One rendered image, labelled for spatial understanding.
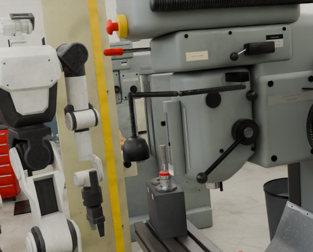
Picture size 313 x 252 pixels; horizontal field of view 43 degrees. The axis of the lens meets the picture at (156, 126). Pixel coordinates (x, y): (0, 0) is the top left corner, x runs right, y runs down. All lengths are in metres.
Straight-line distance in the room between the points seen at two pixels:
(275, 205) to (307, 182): 1.68
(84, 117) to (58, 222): 0.44
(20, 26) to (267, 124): 1.00
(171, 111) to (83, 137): 0.71
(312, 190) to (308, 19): 0.57
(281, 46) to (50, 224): 1.05
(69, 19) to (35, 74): 1.27
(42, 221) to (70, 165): 1.28
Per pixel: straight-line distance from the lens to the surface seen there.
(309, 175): 1.43
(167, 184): 1.63
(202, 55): 1.00
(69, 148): 2.81
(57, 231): 1.61
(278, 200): 3.08
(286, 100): 1.13
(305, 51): 1.18
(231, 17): 1.04
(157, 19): 0.96
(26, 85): 1.55
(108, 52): 1.15
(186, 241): 1.63
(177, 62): 0.99
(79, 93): 1.70
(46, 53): 1.58
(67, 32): 2.78
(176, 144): 1.10
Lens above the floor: 1.65
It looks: 9 degrees down
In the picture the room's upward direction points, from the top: 5 degrees counter-clockwise
